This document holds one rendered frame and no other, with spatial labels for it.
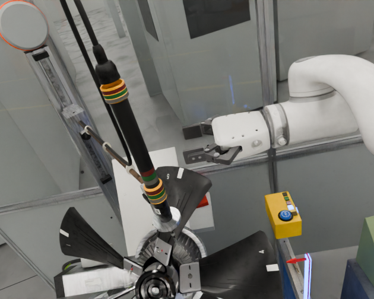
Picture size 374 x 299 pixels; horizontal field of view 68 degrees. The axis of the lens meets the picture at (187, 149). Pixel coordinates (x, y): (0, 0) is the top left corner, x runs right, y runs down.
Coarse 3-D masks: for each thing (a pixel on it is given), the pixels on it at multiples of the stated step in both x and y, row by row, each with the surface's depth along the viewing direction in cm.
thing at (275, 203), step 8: (280, 192) 117; (288, 192) 116; (272, 200) 115; (280, 200) 114; (272, 208) 111; (280, 208) 110; (288, 208) 110; (272, 216) 108; (296, 216) 106; (272, 224) 110; (280, 224) 105; (288, 224) 105; (296, 224) 105; (280, 232) 107; (288, 232) 107; (296, 232) 108
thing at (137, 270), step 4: (124, 260) 84; (128, 260) 83; (124, 264) 87; (128, 264) 85; (132, 264) 83; (136, 264) 83; (124, 268) 89; (128, 268) 88; (136, 268) 85; (140, 268) 83; (132, 272) 89; (136, 272) 88; (140, 272) 86
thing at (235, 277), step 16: (240, 240) 88; (256, 240) 86; (208, 256) 88; (224, 256) 86; (240, 256) 84; (256, 256) 83; (272, 256) 82; (208, 272) 83; (224, 272) 82; (240, 272) 81; (256, 272) 80; (272, 272) 80; (208, 288) 80; (224, 288) 79; (240, 288) 78; (256, 288) 78; (272, 288) 77
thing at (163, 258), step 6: (162, 240) 87; (156, 246) 89; (162, 246) 86; (168, 246) 83; (156, 252) 88; (162, 252) 85; (168, 252) 82; (156, 258) 87; (162, 258) 84; (168, 258) 82
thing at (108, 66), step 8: (96, 48) 44; (96, 56) 45; (104, 56) 45; (96, 64) 46; (104, 64) 45; (112, 64) 46; (96, 72) 46; (104, 72) 45; (112, 72) 46; (104, 80) 46; (112, 80) 46; (160, 208) 64; (168, 208) 66; (160, 216) 66; (168, 216) 67
